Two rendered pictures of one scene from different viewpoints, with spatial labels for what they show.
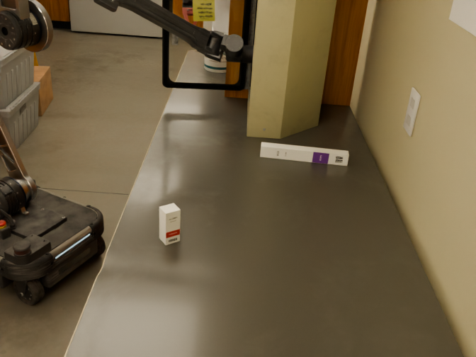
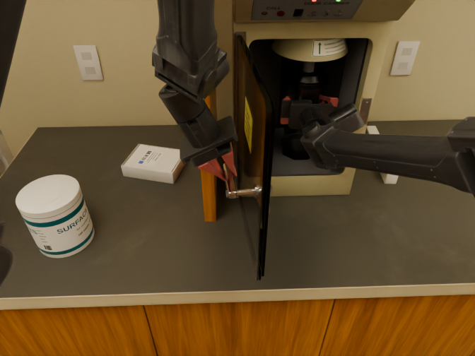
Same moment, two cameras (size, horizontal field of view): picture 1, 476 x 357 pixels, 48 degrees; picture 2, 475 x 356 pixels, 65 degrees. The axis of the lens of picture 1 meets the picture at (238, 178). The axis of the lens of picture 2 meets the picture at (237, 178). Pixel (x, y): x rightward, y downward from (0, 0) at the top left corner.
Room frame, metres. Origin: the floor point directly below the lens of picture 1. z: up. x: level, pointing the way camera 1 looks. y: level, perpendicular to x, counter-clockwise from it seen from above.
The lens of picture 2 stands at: (1.95, 0.75, 1.62)
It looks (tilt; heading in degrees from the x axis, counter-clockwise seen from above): 39 degrees down; 269
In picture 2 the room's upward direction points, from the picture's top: straight up
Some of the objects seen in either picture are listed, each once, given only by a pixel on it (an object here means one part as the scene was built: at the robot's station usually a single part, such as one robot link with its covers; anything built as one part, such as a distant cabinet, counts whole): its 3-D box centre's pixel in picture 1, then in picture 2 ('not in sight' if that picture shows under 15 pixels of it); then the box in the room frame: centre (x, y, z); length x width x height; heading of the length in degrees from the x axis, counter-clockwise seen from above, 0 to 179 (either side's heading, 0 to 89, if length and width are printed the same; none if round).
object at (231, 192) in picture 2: not in sight; (238, 179); (1.93, 0.23, 1.20); 0.10 x 0.05 x 0.03; 96
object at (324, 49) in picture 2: not in sight; (310, 35); (1.76, -0.12, 1.34); 0.18 x 0.18 x 0.05
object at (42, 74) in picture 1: (26, 90); not in sight; (4.03, 1.73, 0.14); 0.41 x 0.32 x 0.28; 7
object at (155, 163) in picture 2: not in sight; (155, 162); (2.17, -0.15, 0.96); 0.16 x 0.12 x 0.04; 165
